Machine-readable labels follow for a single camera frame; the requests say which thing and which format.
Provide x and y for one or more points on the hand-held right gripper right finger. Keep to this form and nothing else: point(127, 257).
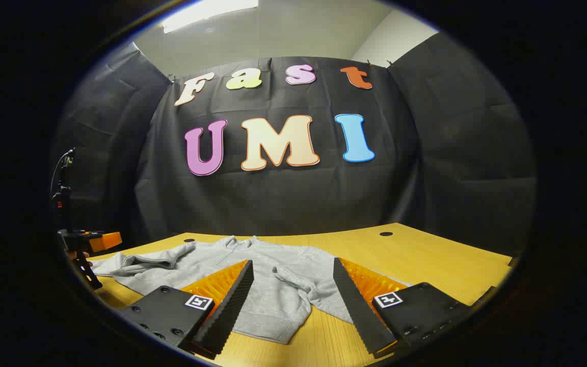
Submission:
point(357, 306)

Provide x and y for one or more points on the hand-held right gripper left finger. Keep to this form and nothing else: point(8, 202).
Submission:
point(230, 306)

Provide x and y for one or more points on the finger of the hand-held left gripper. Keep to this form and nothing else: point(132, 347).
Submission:
point(105, 240)

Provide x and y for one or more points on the grey sweatshirt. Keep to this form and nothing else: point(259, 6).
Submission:
point(273, 306)

